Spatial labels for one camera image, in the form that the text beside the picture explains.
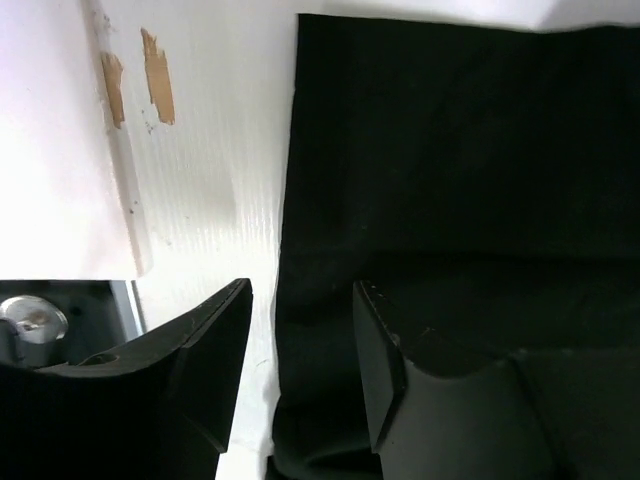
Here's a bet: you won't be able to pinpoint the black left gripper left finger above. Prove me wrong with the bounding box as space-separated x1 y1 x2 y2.
1 279 252 479

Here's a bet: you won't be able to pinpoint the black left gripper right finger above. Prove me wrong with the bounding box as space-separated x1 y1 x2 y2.
353 282 639 479

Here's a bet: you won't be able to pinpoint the black trousers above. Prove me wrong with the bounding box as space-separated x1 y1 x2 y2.
266 14 639 479

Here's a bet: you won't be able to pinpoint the silver bolt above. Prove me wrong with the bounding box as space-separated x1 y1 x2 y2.
1 295 69 369

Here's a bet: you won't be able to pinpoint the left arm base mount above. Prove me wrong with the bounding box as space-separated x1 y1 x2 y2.
1 280 145 366

